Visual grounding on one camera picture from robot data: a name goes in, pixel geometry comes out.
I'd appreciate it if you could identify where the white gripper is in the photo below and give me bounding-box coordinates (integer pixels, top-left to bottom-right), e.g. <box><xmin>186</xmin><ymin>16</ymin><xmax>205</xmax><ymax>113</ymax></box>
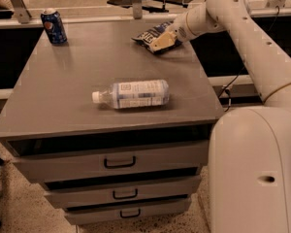
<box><xmin>149</xmin><ymin>12</ymin><xmax>196</xmax><ymax>52</ymax></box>

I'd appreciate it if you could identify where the blue chip bag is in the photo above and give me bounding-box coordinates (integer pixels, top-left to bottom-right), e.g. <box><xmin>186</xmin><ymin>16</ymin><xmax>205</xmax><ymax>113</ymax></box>
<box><xmin>133</xmin><ymin>21</ymin><xmax>181</xmax><ymax>54</ymax></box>

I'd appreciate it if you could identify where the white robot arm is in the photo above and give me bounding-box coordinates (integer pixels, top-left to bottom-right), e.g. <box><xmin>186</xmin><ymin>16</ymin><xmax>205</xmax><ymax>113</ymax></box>
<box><xmin>159</xmin><ymin>0</ymin><xmax>291</xmax><ymax>233</ymax></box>

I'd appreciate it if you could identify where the clear bottle with blue label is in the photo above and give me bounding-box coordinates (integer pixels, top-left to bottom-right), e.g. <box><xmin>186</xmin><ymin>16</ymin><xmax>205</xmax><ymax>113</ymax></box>
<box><xmin>92</xmin><ymin>80</ymin><xmax>169</xmax><ymax>110</ymax></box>

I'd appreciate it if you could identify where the blue Pepsi can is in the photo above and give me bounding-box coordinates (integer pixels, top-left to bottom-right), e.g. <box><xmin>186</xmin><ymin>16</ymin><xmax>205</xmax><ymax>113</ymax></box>
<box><xmin>41</xmin><ymin>8</ymin><xmax>67</xmax><ymax>45</ymax></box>

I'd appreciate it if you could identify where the grey drawer cabinet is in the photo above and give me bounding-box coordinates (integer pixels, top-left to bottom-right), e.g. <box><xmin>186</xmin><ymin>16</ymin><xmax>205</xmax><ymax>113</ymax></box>
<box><xmin>0</xmin><ymin>21</ymin><xmax>223</xmax><ymax>225</ymax></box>

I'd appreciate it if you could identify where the top grey drawer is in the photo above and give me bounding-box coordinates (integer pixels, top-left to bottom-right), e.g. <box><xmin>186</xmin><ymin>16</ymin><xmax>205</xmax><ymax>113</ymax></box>
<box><xmin>13</xmin><ymin>140</ymin><xmax>209</xmax><ymax>183</ymax></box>

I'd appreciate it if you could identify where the grey drawer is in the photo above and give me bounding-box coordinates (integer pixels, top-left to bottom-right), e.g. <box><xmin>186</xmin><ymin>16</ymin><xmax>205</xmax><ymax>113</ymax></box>
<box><xmin>45</xmin><ymin>175</ymin><xmax>201</xmax><ymax>209</ymax></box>
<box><xmin>65</xmin><ymin>195</ymin><xmax>191</xmax><ymax>225</ymax></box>
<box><xmin>13</xmin><ymin>140</ymin><xmax>209</xmax><ymax>183</ymax></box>

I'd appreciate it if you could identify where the middle grey drawer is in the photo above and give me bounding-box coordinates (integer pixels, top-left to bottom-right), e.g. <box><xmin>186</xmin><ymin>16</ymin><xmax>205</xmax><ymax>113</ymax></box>
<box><xmin>45</xmin><ymin>175</ymin><xmax>201</xmax><ymax>209</ymax></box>

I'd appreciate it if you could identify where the bottom grey drawer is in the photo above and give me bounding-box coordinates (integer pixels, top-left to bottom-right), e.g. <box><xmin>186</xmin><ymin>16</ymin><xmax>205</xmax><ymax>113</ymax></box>
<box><xmin>65</xmin><ymin>195</ymin><xmax>191</xmax><ymax>225</ymax></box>

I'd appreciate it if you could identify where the black cable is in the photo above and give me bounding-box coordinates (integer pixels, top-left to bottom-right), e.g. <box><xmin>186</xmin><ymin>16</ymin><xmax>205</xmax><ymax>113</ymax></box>
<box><xmin>217</xmin><ymin>6</ymin><xmax>281</xmax><ymax>113</ymax></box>

